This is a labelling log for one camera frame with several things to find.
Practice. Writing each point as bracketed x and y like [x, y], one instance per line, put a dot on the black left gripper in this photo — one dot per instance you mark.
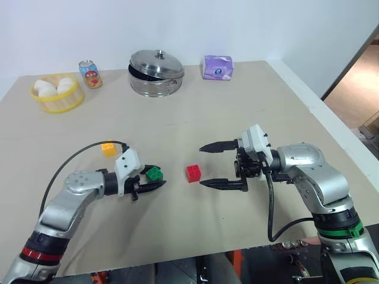
[135, 189]

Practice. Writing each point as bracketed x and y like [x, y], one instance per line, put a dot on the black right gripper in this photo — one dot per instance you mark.
[248, 167]

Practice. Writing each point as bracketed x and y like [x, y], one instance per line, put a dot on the green toy brick cube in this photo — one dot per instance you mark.
[154, 174]

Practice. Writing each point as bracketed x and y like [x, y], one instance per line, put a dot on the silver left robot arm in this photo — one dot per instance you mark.
[74, 183]

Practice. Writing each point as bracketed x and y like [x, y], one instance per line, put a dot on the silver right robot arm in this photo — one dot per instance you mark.
[319, 183]

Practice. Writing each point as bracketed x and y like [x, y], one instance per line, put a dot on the red toy brick cube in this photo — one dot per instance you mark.
[194, 174]

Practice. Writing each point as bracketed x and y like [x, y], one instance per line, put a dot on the yellow toy brick cube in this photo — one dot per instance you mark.
[109, 149]

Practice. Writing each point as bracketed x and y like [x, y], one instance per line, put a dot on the purple tissue pack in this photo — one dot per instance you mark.
[217, 68]

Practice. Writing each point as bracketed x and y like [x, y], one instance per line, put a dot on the stainless steel pot lid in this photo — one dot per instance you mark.
[157, 62]

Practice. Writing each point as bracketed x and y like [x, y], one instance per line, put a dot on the yellow bamboo steamer basket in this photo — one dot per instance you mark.
[59, 103]

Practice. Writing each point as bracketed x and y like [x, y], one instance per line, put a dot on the printed drink can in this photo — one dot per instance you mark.
[91, 75]

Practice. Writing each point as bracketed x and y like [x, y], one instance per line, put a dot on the white steamed bun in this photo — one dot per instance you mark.
[65, 82]
[47, 92]
[43, 85]
[65, 89]

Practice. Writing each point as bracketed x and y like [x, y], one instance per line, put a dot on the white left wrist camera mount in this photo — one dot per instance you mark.
[127, 162]

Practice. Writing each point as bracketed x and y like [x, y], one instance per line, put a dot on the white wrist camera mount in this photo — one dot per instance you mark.
[256, 142]
[127, 162]

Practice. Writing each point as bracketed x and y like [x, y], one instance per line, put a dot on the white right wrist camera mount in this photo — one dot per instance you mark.
[256, 142]

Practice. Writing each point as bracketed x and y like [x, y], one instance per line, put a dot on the orange metal table frame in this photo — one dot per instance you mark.
[235, 266]

